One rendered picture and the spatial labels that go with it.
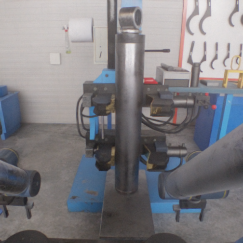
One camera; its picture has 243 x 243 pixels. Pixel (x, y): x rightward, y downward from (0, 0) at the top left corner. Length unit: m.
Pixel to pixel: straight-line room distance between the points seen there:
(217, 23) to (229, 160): 3.57
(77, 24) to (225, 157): 2.22
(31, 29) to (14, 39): 0.34
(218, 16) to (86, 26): 2.23
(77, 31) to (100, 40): 0.25
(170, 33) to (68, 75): 1.81
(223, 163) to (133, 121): 1.27
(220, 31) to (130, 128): 2.67
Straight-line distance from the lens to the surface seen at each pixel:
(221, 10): 3.91
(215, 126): 2.85
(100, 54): 2.43
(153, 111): 1.56
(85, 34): 2.43
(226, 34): 3.94
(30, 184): 0.91
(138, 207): 1.87
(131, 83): 1.54
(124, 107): 1.59
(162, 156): 1.80
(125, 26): 1.59
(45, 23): 3.81
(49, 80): 3.86
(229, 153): 0.37
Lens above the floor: 1.42
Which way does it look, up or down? 21 degrees down
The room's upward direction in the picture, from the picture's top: 1 degrees clockwise
